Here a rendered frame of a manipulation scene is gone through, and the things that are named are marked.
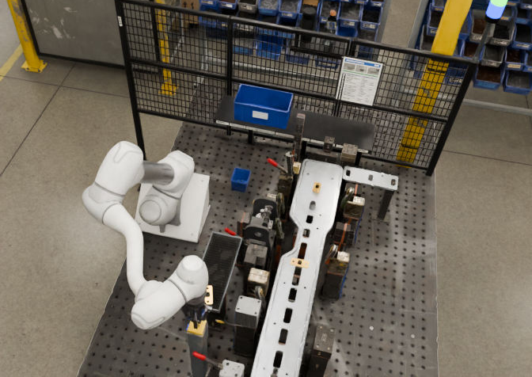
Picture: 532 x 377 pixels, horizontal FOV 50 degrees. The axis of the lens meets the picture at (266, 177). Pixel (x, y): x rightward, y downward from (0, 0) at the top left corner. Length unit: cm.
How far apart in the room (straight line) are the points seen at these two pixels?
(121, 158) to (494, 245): 287
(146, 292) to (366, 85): 175
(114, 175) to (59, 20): 288
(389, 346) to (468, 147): 244
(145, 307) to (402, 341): 143
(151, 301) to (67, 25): 342
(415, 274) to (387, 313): 29
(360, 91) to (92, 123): 241
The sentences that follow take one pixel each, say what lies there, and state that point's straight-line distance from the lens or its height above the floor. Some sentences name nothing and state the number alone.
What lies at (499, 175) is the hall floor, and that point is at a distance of 482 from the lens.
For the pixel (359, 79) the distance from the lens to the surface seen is 313.
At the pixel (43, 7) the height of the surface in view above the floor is 64.
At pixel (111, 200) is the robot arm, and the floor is 148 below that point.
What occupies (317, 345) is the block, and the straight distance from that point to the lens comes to 246.
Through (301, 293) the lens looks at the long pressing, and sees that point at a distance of 259.
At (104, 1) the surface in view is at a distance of 472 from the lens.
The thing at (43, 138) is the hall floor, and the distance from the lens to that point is 478.
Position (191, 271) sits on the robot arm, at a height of 160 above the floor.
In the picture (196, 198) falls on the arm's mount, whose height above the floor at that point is 87.
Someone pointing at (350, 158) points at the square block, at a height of 103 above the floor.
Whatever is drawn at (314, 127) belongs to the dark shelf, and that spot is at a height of 103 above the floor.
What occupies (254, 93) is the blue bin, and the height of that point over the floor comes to 111.
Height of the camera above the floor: 323
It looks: 49 degrees down
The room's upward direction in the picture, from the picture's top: 5 degrees clockwise
